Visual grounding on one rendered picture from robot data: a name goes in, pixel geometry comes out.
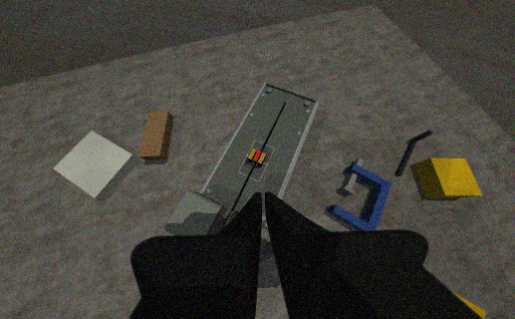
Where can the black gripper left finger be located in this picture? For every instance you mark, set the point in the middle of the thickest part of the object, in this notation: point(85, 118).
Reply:
point(231, 257)

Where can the yellow block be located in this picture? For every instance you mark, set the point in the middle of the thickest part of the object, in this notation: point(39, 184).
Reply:
point(447, 178)
point(476, 309)

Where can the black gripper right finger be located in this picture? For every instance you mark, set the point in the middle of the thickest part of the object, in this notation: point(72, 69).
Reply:
point(306, 254)

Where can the black l-shaped bar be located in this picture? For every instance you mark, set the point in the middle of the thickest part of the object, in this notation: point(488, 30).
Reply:
point(409, 151)

